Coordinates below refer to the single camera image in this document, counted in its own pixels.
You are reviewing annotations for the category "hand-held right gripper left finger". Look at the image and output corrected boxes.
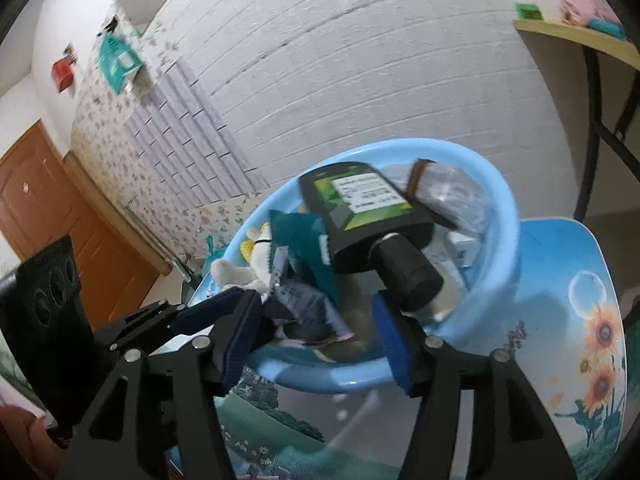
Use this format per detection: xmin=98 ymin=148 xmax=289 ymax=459
xmin=56 ymin=290 xmax=263 ymax=480

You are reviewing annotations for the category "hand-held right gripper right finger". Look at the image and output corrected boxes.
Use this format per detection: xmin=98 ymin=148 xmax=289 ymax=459
xmin=371 ymin=290 xmax=581 ymax=480

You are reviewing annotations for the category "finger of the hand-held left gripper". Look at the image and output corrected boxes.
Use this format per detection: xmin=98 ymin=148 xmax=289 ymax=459
xmin=95 ymin=292 xmax=253 ymax=356

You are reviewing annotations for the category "grey printed sachet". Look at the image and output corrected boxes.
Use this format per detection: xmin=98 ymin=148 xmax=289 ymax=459
xmin=267 ymin=247 xmax=356 ymax=346

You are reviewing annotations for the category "white plush toy yellow net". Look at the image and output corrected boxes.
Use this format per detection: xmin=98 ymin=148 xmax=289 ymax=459
xmin=210 ymin=225 xmax=276 ymax=293

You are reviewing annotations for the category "white charger plug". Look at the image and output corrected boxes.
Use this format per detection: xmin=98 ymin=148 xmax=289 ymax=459
xmin=447 ymin=230 xmax=483 ymax=268

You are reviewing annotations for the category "teal packet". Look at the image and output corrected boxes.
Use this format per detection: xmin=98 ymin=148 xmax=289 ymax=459
xmin=267 ymin=209 xmax=341 ymax=308

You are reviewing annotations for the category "black bottle with green label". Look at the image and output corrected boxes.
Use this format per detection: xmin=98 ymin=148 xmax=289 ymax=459
xmin=297 ymin=161 xmax=445 ymax=313

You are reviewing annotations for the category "blue plastic basin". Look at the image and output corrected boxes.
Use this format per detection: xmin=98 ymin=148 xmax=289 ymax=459
xmin=192 ymin=137 xmax=522 ymax=395

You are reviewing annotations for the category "person's left forearm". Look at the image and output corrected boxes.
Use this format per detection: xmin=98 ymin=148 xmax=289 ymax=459
xmin=0 ymin=405 xmax=61 ymax=480

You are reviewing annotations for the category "orange wooden door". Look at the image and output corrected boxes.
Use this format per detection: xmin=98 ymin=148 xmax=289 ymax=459
xmin=0 ymin=120 xmax=161 ymax=331

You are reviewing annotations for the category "printed low table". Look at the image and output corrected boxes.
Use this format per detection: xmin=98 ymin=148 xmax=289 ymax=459
xmin=167 ymin=217 xmax=628 ymax=480

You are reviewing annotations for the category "wooden desk with black legs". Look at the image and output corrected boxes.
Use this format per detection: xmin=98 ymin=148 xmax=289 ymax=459
xmin=514 ymin=19 xmax=640 ymax=221

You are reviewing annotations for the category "teal tube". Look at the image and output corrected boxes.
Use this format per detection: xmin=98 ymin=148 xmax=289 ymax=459
xmin=587 ymin=19 xmax=628 ymax=41

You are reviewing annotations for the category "pink cloth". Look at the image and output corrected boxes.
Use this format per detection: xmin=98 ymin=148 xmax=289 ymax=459
xmin=560 ymin=0 xmax=613 ymax=26

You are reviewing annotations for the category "red wall box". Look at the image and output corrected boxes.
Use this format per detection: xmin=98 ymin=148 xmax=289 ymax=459
xmin=52 ymin=57 xmax=76 ymax=93

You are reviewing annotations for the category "green wall packet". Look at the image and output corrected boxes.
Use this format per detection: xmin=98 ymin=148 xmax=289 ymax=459
xmin=96 ymin=32 xmax=143 ymax=95

